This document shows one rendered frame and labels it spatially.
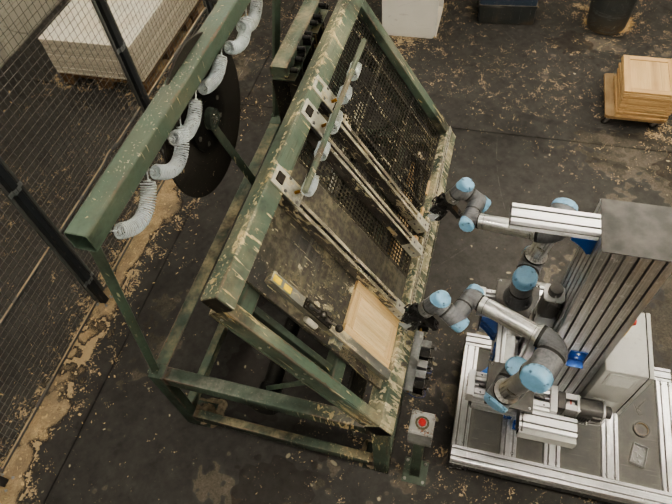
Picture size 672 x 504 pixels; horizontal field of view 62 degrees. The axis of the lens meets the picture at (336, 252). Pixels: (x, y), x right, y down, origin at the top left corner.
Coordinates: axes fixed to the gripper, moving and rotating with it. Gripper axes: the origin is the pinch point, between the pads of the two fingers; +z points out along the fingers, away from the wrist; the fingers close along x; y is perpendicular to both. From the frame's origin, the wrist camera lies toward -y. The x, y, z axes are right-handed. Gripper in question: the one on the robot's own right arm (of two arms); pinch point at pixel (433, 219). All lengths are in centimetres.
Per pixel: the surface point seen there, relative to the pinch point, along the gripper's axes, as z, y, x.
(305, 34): 0, 99, -84
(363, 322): 28, 15, 58
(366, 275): 16.8, 23.3, 38.4
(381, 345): 37, -1, 62
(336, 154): -6, 62, -6
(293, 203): -16, 75, 40
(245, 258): -21, 87, 78
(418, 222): 32.7, -6.2, -20.8
